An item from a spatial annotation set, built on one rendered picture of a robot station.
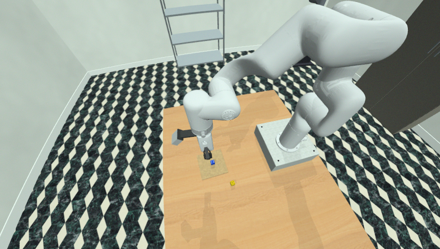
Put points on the tan square mat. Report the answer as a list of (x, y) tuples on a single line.
[(207, 170)]

